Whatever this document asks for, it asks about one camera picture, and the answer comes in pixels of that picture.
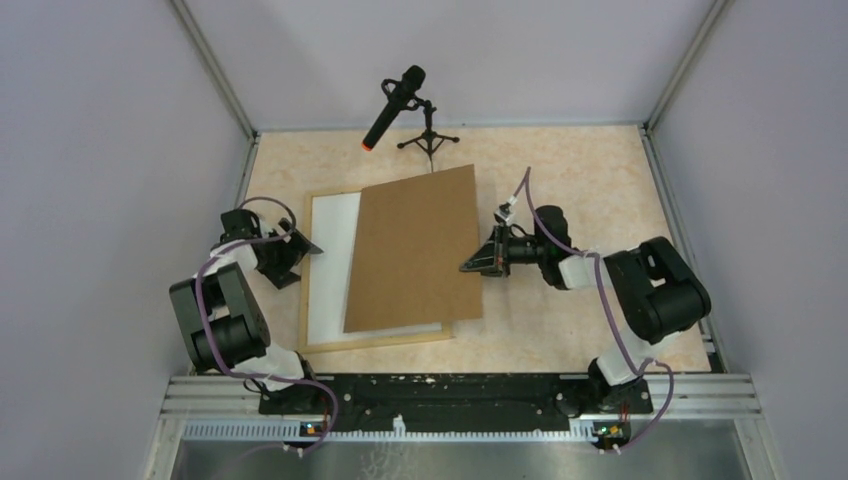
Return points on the black tripod stand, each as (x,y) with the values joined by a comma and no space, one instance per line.
(429,141)

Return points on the aluminium rail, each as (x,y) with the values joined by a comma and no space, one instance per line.
(221,408)

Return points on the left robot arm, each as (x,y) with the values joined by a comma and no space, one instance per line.
(220,320)

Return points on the black microphone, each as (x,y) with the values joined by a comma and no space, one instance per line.
(401,96)

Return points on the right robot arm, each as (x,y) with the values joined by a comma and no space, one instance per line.
(659,295)

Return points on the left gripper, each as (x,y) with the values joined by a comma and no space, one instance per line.
(281,275)

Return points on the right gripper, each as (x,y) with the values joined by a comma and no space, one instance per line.
(492,259)

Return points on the brown backing board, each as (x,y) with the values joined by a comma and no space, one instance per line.
(412,237)

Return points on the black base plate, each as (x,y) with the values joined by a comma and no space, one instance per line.
(451,403)

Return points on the sunflower photo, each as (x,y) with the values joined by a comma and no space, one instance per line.
(331,265)

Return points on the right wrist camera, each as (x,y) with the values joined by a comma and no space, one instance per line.
(504,213)

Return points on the wooden picture frame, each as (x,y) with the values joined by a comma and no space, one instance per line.
(305,278)

